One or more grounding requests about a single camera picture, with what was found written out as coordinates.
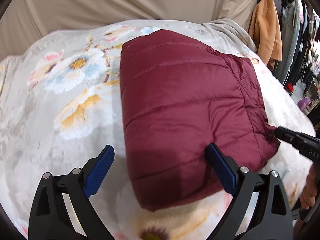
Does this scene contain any floral fleece blanket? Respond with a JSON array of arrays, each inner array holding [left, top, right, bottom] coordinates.
[[1, 20, 315, 239]]

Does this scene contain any operator right hand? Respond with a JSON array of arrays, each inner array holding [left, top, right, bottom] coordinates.
[[300, 164, 317, 210]]

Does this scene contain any dark clothes rack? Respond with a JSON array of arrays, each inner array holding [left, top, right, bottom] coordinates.
[[272, 0, 318, 94]]

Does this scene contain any beige curtain sheet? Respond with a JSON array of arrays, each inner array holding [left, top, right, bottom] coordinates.
[[1, 0, 257, 58]]

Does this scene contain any maroon puffer jacket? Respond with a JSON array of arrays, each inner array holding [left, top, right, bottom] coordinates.
[[120, 30, 280, 211]]

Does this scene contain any orange hanging garment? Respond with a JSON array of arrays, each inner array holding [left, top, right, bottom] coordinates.
[[248, 0, 283, 71]]

